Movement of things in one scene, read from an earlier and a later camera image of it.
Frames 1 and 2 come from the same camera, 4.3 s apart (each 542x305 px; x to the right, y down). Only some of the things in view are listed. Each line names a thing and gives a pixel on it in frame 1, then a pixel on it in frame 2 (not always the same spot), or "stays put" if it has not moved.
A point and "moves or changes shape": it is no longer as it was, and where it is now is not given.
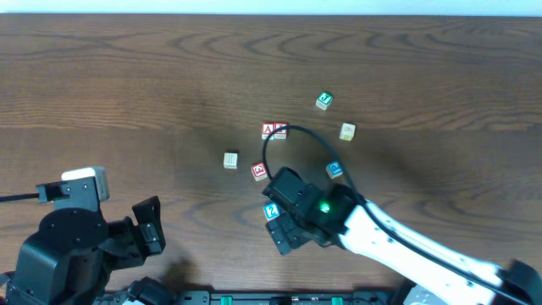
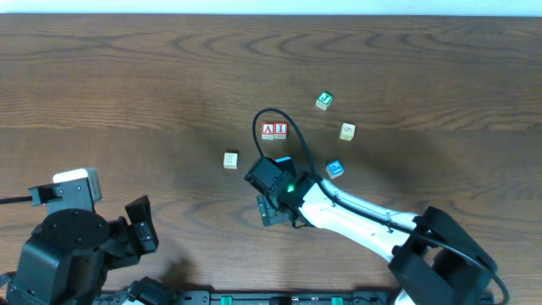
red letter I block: [281, 134] stays put
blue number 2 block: [271, 211] moves or changes shape
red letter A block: [267, 129] stays put
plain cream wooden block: [230, 160] stays put
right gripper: [288, 229] -> [266, 210]
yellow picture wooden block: [347, 132] stays put
